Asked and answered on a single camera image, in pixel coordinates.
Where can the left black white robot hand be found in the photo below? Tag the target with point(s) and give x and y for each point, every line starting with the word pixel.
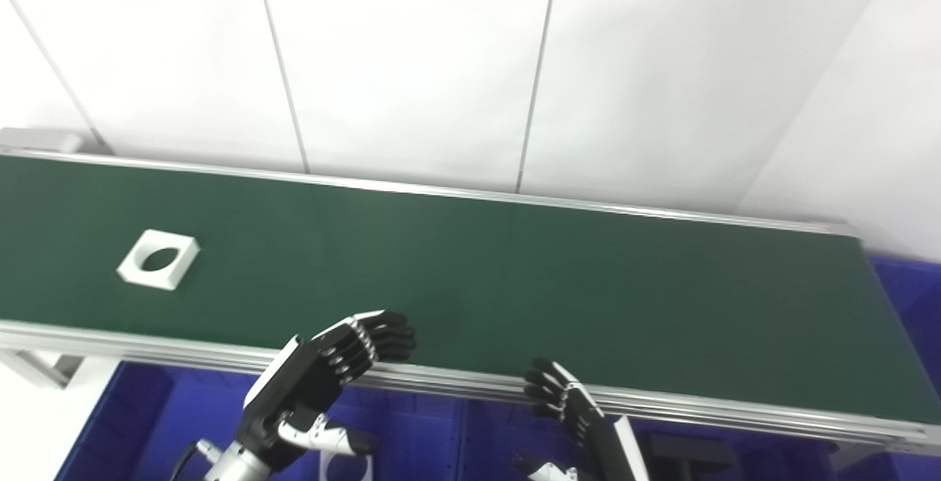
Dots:
pixel 294 385

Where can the aluminium conveyor leg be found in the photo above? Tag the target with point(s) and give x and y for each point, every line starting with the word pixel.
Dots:
pixel 40 367

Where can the green conveyor belt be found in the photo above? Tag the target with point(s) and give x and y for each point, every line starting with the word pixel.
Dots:
pixel 514 282
pixel 456 385

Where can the grey conveyor end housing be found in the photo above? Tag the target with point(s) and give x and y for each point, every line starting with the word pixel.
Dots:
pixel 37 139

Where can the white rectangular block part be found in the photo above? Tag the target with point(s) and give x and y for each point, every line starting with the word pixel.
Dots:
pixel 365 466

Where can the blue plastic bin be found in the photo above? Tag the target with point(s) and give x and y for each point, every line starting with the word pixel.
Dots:
pixel 911 304
pixel 184 415
pixel 772 459

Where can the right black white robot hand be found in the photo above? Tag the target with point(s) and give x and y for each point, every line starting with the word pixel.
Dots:
pixel 599 444

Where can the white square part round hole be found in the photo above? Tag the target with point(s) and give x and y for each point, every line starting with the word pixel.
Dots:
pixel 132 269

